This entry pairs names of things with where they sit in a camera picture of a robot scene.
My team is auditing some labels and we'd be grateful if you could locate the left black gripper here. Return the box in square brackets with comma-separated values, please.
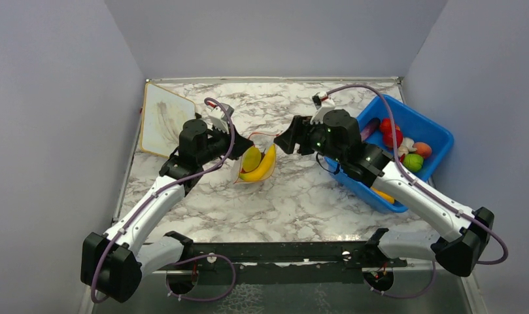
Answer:
[197, 121, 254, 166]

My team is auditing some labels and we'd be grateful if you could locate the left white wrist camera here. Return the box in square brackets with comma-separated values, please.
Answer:
[209, 103, 235, 134]

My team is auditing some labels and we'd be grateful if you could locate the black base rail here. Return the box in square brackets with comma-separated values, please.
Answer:
[158, 229, 407, 286]

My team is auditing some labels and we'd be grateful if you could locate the orange toy bell pepper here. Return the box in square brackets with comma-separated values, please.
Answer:
[371, 187, 396, 205]

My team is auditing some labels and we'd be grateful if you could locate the red toy apple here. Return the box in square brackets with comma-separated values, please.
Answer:
[382, 130, 404, 149]

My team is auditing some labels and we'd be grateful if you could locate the white board yellow rim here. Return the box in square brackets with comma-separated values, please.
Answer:
[139, 82, 196, 157]

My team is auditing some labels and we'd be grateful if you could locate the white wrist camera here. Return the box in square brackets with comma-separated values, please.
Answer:
[310, 92, 336, 124]
[209, 103, 235, 134]

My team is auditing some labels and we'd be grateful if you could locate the clear orange zip bag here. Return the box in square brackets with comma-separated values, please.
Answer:
[231, 131, 279, 184]

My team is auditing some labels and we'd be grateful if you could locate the white toy garlic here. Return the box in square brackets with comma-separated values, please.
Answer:
[397, 137, 415, 157]

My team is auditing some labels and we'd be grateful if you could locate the green toy lime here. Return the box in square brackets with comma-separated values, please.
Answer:
[402, 153, 424, 173]

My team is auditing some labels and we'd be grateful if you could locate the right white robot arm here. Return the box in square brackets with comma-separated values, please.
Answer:
[274, 109, 494, 277]

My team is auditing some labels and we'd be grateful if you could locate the yellow toy star fruit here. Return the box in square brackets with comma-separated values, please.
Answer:
[241, 146, 262, 173]

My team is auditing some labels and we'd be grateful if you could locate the blue plastic bin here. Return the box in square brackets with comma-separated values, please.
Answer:
[324, 94, 455, 215]

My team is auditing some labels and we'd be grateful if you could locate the purple toy eggplant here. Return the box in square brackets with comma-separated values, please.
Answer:
[360, 118, 381, 141]

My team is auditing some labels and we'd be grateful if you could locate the yellow toy banana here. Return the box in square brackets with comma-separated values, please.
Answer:
[239, 145, 277, 182]

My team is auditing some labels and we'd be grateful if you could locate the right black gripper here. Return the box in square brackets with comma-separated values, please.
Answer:
[275, 114, 346, 164]

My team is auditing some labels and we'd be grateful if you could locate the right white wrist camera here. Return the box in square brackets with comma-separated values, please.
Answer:
[310, 92, 336, 124]

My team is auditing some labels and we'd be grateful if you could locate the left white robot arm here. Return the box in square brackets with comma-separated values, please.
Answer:
[80, 119, 254, 304]

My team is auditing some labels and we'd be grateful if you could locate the orange toy peach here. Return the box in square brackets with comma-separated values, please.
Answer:
[413, 142, 433, 159]

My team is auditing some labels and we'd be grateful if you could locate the red toy tomato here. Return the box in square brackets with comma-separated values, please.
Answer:
[379, 118, 392, 134]

